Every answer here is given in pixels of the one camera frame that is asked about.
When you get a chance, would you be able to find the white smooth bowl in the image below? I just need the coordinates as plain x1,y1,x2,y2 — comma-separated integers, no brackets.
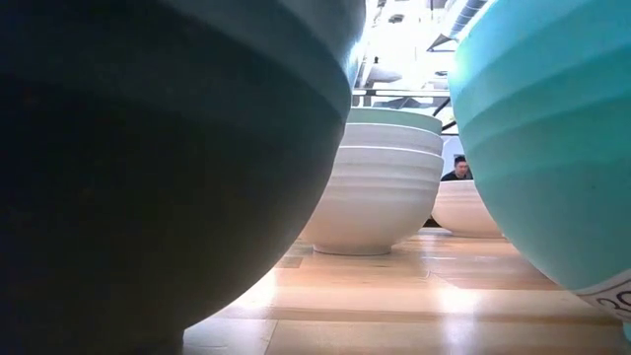
430,179,505,240
340,122,445,157

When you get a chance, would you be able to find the teal bowl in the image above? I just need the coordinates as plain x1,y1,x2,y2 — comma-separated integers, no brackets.
448,0,631,342

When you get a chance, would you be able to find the black bowl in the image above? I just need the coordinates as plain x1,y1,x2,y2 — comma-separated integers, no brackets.
0,0,368,355

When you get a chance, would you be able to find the person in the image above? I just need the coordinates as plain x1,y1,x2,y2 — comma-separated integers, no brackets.
439,154,475,182

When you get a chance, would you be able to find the mint green bowl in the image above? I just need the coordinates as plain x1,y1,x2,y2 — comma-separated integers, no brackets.
346,106,444,136

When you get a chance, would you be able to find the white ribbed bowl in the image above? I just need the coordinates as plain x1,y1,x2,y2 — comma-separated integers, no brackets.
300,145,446,257

